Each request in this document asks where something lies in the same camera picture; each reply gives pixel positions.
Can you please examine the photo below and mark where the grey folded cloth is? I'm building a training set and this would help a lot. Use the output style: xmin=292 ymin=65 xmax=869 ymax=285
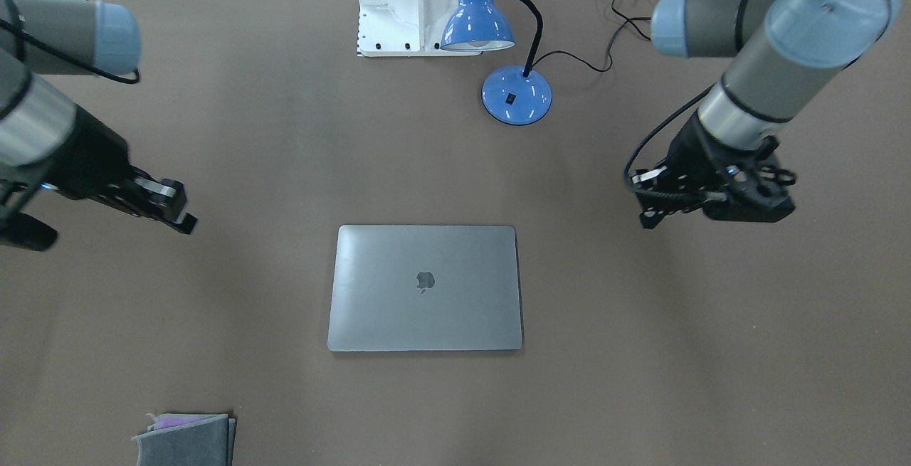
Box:
xmin=132 ymin=413 xmax=236 ymax=465

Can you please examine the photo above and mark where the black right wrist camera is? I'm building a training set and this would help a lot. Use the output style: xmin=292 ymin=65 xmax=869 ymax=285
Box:
xmin=1 ymin=179 xmax=58 ymax=252

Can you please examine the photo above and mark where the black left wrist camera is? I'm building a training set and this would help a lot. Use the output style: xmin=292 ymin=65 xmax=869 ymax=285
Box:
xmin=702 ymin=135 xmax=796 ymax=223

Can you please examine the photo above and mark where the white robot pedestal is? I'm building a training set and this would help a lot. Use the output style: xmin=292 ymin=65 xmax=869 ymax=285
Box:
xmin=356 ymin=0 xmax=475 ymax=58

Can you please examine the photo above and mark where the grey laptop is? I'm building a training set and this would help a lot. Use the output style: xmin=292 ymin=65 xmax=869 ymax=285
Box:
xmin=327 ymin=225 xmax=524 ymax=353

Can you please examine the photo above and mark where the black lamp power cable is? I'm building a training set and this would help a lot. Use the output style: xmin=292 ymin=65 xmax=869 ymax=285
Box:
xmin=530 ymin=0 xmax=673 ymax=74

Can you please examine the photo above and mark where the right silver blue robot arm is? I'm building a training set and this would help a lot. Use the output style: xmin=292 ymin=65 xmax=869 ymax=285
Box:
xmin=2 ymin=0 xmax=196 ymax=250

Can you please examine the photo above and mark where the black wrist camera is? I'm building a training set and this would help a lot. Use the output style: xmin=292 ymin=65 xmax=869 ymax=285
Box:
xmin=1 ymin=179 xmax=58 ymax=252
xmin=702 ymin=135 xmax=796 ymax=223

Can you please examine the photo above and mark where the blue desk lamp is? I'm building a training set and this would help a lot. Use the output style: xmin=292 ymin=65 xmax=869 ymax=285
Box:
xmin=439 ymin=0 xmax=552 ymax=126

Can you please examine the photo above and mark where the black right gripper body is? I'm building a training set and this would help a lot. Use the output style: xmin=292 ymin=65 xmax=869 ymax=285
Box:
xmin=50 ymin=107 xmax=136 ymax=200

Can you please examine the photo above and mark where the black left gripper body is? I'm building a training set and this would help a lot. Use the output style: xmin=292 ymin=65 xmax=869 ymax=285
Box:
xmin=665 ymin=112 xmax=766 ymax=203

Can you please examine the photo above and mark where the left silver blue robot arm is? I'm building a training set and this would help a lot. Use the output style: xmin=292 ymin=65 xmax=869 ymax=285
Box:
xmin=626 ymin=0 xmax=901 ymax=229

